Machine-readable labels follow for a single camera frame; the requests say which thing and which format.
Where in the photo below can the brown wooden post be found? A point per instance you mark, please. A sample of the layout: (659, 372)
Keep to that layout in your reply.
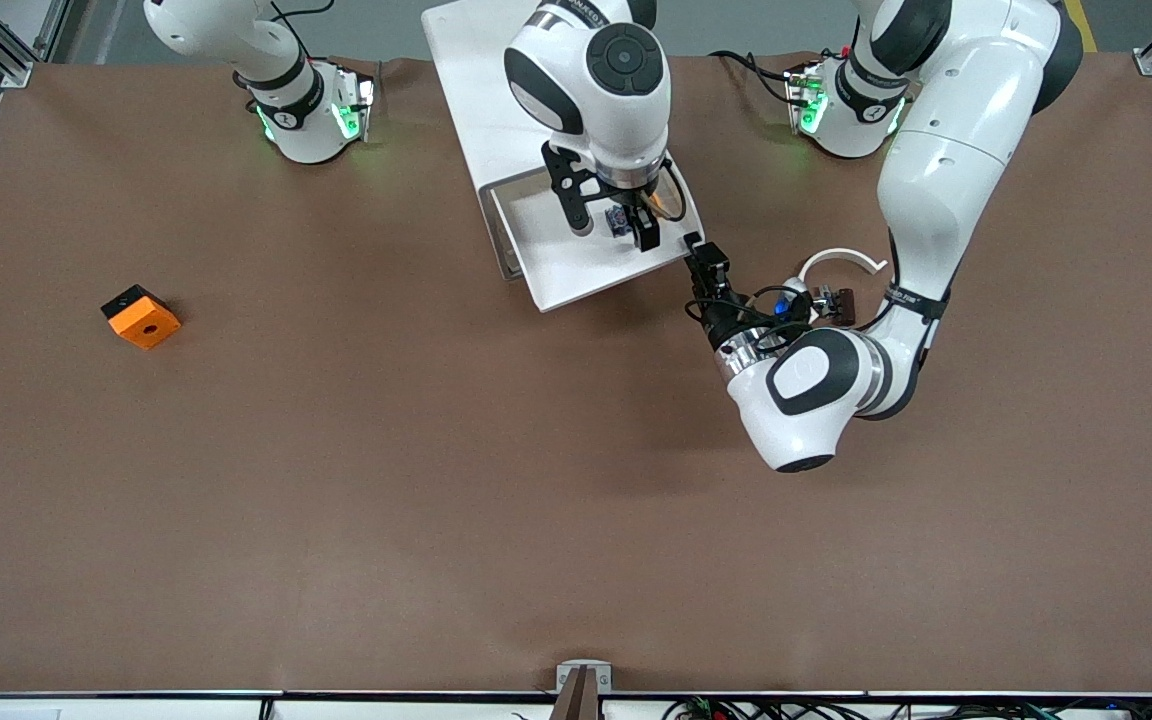
(576, 702)

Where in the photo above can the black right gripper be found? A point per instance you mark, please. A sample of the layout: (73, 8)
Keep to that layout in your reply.
(645, 229)

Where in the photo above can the orange and black button box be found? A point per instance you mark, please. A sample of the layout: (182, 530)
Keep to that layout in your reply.
(146, 325)

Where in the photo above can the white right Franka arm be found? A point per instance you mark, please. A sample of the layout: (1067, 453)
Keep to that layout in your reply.
(616, 120)

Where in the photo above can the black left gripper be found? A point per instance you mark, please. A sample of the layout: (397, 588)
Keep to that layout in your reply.
(723, 318)

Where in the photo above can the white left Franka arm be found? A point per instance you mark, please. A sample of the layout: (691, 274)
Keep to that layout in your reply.
(946, 170)

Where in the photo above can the brown table cover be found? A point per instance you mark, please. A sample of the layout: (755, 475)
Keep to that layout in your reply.
(536, 500)

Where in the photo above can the small brown metal component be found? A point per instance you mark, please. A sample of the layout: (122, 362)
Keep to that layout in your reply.
(842, 306)

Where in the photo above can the grey metal bracket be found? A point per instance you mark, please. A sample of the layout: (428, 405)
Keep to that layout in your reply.
(566, 672)

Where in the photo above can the yellow-capped black push button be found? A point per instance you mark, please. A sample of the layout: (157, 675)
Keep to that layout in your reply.
(618, 222)

